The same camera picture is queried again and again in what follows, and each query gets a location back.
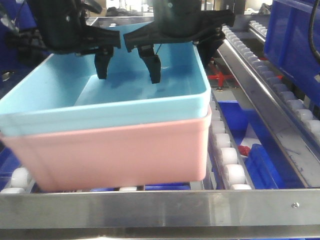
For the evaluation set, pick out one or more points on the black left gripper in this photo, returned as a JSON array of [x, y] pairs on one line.
[[61, 28]]

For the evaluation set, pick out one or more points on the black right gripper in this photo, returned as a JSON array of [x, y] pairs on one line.
[[178, 21]]

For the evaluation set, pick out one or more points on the light blue plastic box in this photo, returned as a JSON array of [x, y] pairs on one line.
[[64, 92]]

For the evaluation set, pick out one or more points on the pink plastic box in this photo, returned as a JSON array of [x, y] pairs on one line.
[[114, 157]]

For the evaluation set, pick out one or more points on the blue crate on right shelf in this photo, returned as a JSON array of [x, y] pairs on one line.
[[287, 46]]

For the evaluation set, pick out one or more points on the stainless steel shelf rack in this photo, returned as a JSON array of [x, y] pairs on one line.
[[177, 210]]

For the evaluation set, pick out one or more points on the blue crate at left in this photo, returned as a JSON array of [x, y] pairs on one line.
[[16, 16]]

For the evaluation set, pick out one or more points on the white roller track middle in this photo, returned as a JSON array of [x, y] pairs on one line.
[[226, 163]]

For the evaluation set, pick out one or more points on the white roller track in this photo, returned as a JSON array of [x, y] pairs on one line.
[[296, 106], [226, 163]]

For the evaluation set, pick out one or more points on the blue crates on lower level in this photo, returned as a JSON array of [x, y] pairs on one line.
[[262, 157]]

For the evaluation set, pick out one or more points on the white roller track right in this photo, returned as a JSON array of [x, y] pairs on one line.
[[296, 106]]

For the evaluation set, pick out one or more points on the red frame part below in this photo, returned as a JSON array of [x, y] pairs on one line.
[[214, 73]]

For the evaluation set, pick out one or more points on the steel divider rail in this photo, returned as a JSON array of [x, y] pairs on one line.
[[292, 148]]

